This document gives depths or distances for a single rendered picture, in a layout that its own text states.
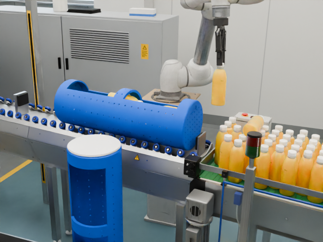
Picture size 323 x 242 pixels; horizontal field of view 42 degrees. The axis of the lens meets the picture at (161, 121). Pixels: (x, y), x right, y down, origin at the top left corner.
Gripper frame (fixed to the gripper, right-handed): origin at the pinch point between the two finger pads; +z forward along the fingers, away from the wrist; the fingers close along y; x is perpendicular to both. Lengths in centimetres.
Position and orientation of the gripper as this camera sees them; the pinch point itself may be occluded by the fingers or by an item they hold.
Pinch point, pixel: (220, 58)
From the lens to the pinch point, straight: 218.9
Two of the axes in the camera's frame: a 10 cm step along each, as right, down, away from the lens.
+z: 0.3, 9.7, 2.2
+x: 9.2, 0.6, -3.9
